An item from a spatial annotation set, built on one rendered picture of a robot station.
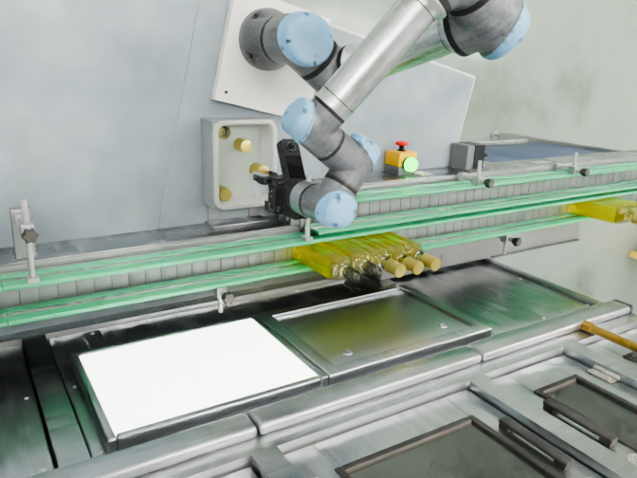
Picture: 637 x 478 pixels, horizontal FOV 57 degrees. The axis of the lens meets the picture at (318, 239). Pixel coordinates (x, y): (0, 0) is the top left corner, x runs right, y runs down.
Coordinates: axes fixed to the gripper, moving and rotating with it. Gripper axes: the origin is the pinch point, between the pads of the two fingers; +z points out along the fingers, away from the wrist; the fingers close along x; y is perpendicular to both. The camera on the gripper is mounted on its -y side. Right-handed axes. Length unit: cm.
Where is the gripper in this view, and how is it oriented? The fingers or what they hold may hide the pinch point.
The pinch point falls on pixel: (262, 172)
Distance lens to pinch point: 144.0
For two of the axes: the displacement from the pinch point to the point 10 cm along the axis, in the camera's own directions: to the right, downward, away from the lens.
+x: 8.5, -1.1, 5.2
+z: -5.3, -2.5, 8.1
